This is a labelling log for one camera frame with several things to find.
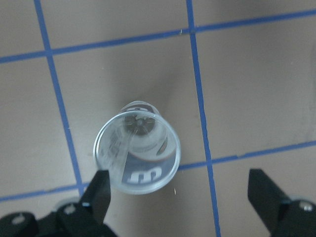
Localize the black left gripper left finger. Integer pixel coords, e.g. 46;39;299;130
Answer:
0;170;116;237

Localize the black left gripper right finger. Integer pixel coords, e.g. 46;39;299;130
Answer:
247;168;316;237

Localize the clear Wilson tennis ball can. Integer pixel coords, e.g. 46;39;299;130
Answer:
93;101;181;195

